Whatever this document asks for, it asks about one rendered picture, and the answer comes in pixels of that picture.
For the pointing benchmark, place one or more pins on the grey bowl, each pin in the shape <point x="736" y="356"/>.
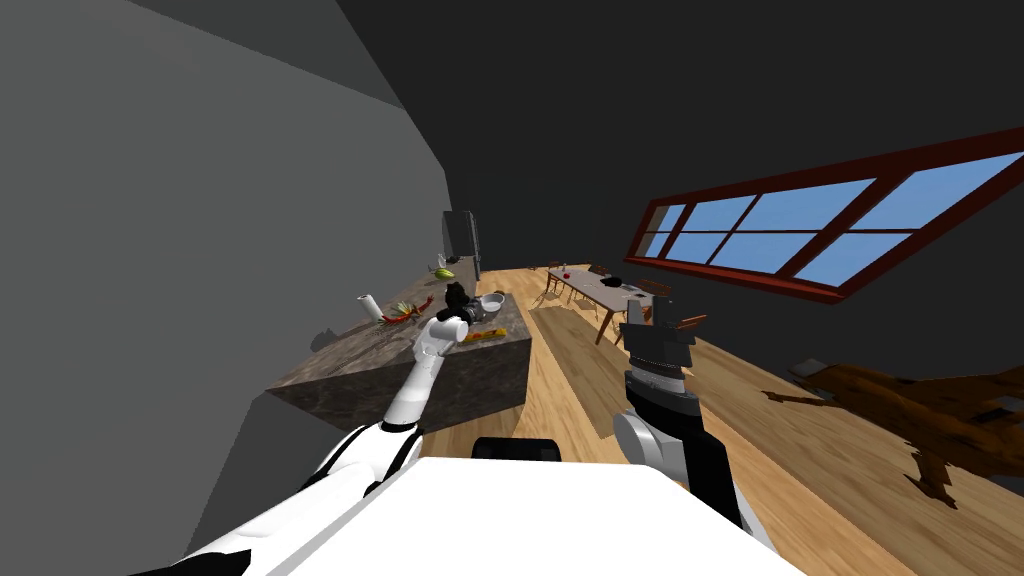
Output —
<point x="492" y="302"/>

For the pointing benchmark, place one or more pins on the red framed window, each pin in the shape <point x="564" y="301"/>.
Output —
<point x="800" y="228"/>

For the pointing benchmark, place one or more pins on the white paper towel roll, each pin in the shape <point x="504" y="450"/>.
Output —
<point x="370" y="308"/>

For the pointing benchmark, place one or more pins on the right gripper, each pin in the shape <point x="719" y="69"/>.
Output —
<point x="658" y="344"/>

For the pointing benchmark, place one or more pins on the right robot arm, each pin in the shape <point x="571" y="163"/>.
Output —
<point x="680" y="432"/>

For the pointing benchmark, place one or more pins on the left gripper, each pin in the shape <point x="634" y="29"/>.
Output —
<point x="457" y="298"/>

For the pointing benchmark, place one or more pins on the yellow flat box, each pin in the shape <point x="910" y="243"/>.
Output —
<point x="488" y="334"/>

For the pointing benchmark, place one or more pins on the brown wooden furniture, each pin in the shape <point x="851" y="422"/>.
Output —
<point x="936" y="416"/>

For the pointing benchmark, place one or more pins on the green fruit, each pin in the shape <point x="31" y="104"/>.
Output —
<point x="444" y="274"/>

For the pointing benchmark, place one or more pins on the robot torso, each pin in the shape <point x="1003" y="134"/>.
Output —
<point x="512" y="520"/>

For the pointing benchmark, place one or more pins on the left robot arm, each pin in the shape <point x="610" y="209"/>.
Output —
<point x="410" y="392"/>

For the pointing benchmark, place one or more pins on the grey dining table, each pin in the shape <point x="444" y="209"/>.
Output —
<point x="596" y="290"/>

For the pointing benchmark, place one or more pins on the dark grey fridge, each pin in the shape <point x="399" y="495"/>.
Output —
<point x="462" y="240"/>

